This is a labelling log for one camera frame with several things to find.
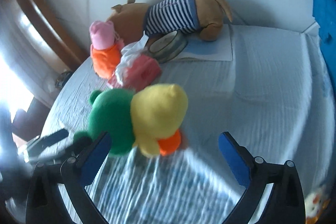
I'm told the white bed sheet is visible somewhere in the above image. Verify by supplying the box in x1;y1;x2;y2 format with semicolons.
39;23;332;224

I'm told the brown wooden door frame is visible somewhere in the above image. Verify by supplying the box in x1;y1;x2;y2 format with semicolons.
16;0;88;71

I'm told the round metal tin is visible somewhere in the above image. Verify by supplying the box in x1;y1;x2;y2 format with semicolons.
147;31;188;64

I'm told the blue fabric at edge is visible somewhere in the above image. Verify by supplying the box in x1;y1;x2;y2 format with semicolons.
307;0;336;62

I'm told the pink tissue pack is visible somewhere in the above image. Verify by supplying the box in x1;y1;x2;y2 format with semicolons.
107;35;161;92

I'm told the green frog plush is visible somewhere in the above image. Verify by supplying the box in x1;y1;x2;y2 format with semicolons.
73;89;135;156

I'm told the brown dog plush striped shirt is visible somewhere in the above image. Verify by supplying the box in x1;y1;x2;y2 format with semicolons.
106;0;233;45

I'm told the yellow duck plush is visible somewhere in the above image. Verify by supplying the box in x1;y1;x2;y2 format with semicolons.
130;84;188;157

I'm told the white blue book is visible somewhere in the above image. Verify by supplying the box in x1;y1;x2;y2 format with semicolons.
174;24;233;61

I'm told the pink pig plush orange dress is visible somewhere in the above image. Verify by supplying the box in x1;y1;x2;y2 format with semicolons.
89;20;124;79

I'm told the white orange plush toy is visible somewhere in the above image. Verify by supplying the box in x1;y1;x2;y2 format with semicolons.
305;185;330;224

